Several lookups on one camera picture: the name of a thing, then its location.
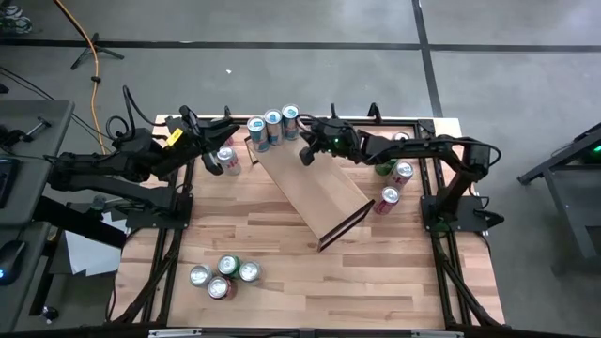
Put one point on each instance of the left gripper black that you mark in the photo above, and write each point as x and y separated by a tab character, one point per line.
185	141

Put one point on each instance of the green Sprite can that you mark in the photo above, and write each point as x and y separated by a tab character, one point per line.
229	265
384	168

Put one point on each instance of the black tripod stand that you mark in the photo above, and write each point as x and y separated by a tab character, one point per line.
82	57

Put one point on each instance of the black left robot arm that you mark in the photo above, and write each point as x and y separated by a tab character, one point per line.
117	159

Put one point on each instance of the red can right lower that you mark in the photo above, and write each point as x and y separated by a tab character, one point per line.
229	162

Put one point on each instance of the silver metal bracket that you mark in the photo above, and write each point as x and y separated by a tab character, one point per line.
436	334
174	333

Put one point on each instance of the black support beam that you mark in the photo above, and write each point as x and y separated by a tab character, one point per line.
80	225

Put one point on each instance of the wooden shelf with black frame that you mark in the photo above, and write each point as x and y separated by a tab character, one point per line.
310	188

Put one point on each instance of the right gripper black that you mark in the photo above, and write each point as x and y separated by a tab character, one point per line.
343	141

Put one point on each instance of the grey metal cart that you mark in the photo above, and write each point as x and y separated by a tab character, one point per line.
568	197

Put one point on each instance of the white paper sheets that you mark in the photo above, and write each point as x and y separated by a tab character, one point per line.
89	258

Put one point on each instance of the grey desk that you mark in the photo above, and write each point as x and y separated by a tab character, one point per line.
19	305
56	117

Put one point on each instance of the black computer mouse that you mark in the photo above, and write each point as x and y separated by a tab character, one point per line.
11	260

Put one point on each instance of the yellow label tag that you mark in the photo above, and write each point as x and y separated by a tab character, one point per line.
174	137

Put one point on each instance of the black keyboard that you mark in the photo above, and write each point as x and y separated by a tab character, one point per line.
7	183

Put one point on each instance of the black table clamp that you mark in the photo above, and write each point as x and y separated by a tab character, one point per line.
228	112
334	112
374	112

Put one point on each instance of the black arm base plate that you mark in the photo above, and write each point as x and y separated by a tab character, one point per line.
141	220
469	211

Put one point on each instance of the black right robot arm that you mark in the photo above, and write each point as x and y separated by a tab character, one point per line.
422	145

